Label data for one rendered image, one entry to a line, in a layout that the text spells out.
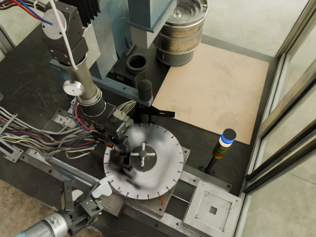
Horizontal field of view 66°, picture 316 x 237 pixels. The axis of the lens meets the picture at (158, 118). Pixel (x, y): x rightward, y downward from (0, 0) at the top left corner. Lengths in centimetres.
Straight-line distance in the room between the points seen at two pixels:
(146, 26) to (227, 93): 74
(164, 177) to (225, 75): 81
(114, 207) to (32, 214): 111
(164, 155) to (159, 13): 55
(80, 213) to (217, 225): 52
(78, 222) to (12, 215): 139
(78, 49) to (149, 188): 60
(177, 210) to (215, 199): 21
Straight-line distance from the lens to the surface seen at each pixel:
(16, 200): 221
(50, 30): 56
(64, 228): 81
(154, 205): 107
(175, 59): 149
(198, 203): 104
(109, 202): 112
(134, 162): 101
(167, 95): 140
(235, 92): 148
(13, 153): 140
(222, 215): 105
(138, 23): 90
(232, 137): 86
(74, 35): 57
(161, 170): 100
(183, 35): 131
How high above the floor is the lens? 191
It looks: 61 degrees down
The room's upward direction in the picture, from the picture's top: 1 degrees clockwise
